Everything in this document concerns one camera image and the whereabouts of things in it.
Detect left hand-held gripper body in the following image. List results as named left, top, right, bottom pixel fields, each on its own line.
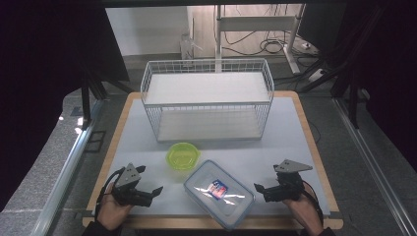
left=111, top=162, right=153, bottom=207

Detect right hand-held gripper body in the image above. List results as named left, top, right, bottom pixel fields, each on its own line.
left=263, top=159, right=314, bottom=203

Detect green lidded plastic container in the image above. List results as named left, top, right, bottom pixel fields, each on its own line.
left=165, top=142, right=202, bottom=171

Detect person's right hand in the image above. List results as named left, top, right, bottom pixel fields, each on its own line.
left=283, top=183, right=324, bottom=235

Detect person's left hand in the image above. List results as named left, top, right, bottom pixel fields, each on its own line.
left=96, top=183, right=134, bottom=231

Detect wooden table board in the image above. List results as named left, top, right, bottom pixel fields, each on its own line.
left=82, top=90, right=344, bottom=230

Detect clear rectangular food container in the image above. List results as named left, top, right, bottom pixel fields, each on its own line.
left=183, top=159, right=257, bottom=231

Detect white power strip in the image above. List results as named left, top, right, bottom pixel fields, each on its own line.
left=308, top=68, right=327, bottom=84

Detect clear plastic stand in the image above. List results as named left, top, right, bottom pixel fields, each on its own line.
left=179, top=32, right=205, bottom=63

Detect black curtain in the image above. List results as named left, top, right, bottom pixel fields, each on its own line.
left=328, top=0, right=417, bottom=165
left=0, top=0, right=130, bottom=210

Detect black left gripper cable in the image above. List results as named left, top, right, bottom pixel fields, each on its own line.
left=93, top=167, right=126, bottom=219

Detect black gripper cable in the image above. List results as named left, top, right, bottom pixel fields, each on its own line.
left=93, top=167, right=126, bottom=219
left=303, top=180, right=326, bottom=227

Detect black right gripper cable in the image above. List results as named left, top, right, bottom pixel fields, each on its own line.
left=303, top=180, right=326, bottom=227

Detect aluminium floor rail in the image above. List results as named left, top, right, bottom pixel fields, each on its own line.
left=332, top=97, right=417, bottom=236
left=30, top=99, right=104, bottom=236

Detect black frame post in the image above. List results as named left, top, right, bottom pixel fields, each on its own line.
left=80, top=70, right=109, bottom=131
left=347, top=75, right=361, bottom=130

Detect white wire shelf rack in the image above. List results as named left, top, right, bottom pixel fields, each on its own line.
left=140, top=58, right=275, bottom=143

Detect black floor cables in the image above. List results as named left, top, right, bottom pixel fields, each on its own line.
left=222, top=30, right=286, bottom=57

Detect white metal desk frame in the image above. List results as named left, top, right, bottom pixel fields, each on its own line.
left=214, top=3, right=306, bottom=75

